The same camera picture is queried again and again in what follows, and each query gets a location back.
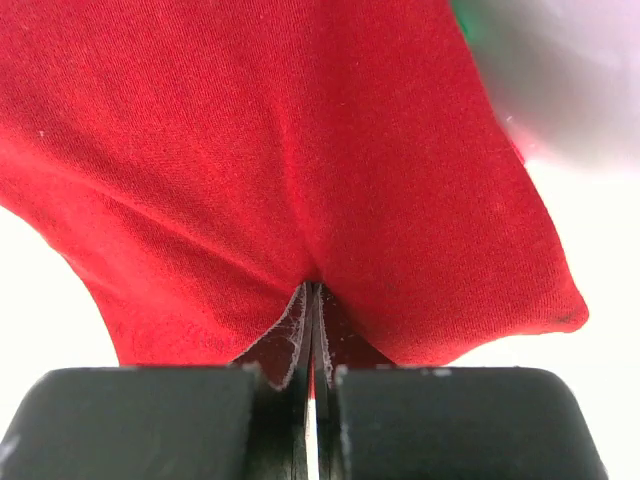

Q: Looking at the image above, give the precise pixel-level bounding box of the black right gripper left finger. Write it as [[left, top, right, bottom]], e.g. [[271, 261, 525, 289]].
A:
[[1, 283, 313, 479]]

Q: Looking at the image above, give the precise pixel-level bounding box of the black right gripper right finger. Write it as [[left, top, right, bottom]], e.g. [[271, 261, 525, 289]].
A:
[[312, 286, 607, 480]]

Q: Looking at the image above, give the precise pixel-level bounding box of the dark red t-shirt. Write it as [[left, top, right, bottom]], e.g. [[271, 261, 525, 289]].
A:
[[1, 1, 588, 365]]

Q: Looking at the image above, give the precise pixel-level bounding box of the green folded t-shirt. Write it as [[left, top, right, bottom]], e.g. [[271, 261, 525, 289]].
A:
[[451, 0, 479, 44]]

